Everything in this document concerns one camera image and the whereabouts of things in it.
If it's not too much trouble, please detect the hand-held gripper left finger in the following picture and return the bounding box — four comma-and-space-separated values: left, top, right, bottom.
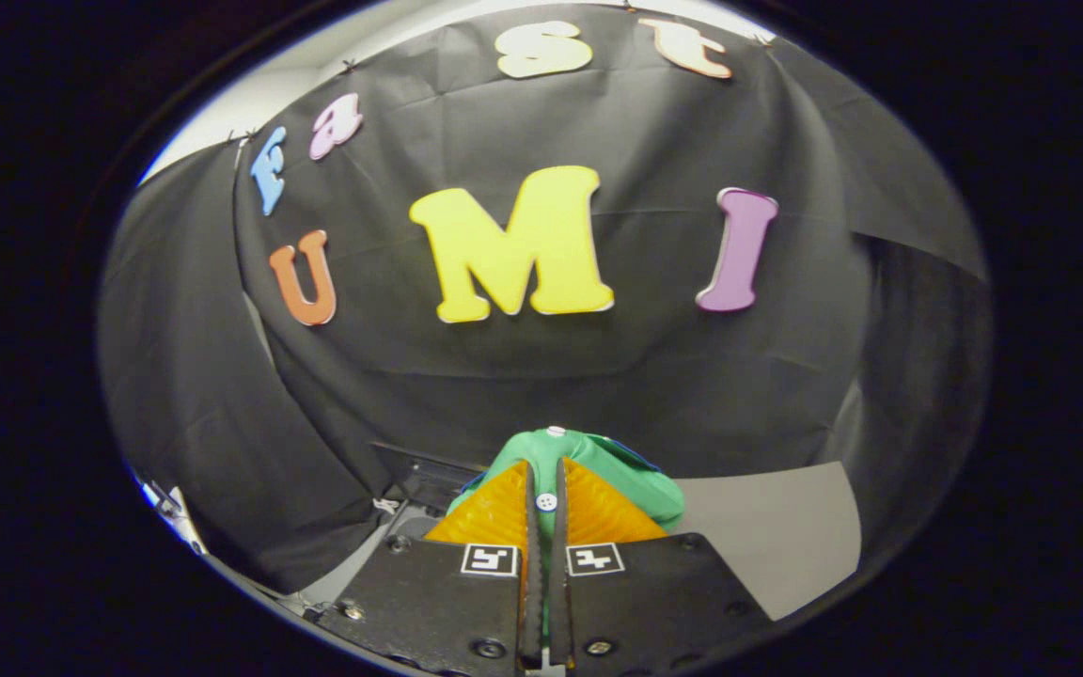
316, 459, 545, 677

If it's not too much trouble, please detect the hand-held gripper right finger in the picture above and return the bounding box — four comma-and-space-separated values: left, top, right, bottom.
549, 457, 774, 672

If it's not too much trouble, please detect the green polo shirt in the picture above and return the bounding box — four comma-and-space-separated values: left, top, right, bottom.
447, 428, 686, 565

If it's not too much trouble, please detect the dark washing machine lid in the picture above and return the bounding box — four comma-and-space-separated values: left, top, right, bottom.
370, 442, 488, 514

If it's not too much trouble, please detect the black backdrop cloth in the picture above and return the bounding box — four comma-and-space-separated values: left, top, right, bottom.
98, 5, 992, 603

